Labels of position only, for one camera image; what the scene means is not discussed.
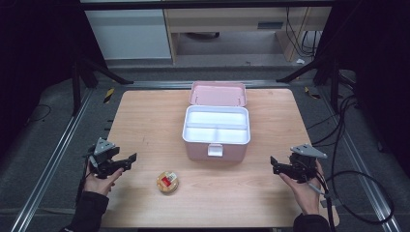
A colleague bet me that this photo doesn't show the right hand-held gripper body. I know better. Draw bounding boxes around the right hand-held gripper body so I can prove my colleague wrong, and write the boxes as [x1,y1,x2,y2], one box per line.
[278,143,329,184]

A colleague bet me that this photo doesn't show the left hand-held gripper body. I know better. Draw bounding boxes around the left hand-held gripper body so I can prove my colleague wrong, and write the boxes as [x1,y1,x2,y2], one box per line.
[86,137,126,180]

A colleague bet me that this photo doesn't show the small round tin red label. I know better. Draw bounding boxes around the small round tin red label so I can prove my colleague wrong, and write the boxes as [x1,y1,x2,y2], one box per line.
[156,170,180,195]

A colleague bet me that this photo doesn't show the white divided tray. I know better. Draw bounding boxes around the white divided tray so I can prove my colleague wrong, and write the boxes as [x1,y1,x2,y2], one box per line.
[182,104,251,145]

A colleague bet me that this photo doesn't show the pink storage box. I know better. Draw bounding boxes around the pink storage box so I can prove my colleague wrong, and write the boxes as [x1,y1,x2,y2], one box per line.
[182,80,252,162]

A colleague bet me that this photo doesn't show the person's right hand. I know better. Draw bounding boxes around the person's right hand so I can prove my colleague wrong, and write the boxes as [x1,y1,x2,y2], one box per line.
[278,159,325,217]

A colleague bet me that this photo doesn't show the person's left hand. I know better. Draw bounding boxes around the person's left hand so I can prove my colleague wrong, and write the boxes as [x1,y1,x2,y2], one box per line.
[83,160,125,197]

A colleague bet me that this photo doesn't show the yellow black tape strip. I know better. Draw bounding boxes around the yellow black tape strip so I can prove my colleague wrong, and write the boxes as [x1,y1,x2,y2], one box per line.
[102,87,116,104]
[304,86,322,101]

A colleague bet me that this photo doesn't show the black metal stand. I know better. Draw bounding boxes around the black metal stand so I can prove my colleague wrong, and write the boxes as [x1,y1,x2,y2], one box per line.
[276,52,343,114]
[71,57,134,117]

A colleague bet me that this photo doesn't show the white cabinet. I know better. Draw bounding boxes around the white cabinet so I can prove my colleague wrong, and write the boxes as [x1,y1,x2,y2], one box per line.
[84,9,173,61]

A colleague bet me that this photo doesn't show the light wooden desk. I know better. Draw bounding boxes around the light wooden desk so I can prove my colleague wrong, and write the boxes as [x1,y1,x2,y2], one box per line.
[163,7,333,64]

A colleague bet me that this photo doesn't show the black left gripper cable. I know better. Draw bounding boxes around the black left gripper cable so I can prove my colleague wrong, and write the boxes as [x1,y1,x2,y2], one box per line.
[74,154,95,205]

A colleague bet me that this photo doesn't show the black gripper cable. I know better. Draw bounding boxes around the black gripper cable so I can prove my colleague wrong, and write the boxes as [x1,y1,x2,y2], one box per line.
[304,167,396,232]
[74,154,95,205]

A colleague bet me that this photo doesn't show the metal floor rail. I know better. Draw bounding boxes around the metal floor rail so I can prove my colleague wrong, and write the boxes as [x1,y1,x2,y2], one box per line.
[317,86,404,232]
[9,88,95,232]

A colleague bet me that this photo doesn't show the black floor cables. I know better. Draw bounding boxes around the black floor cables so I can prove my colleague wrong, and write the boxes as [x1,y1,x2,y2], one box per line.
[306,94,360,182]

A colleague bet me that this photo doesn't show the thin black floor cable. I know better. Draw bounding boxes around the thin black floor cable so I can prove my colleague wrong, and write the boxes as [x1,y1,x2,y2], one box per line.
[24,103,52,126]

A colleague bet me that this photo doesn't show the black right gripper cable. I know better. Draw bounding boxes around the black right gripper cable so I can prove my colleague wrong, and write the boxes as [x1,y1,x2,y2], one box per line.
[304,167,396,232]

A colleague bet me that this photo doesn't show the black cables under desk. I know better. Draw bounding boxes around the black cables under desk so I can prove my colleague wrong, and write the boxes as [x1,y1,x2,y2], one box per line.
[284,7,324,59]

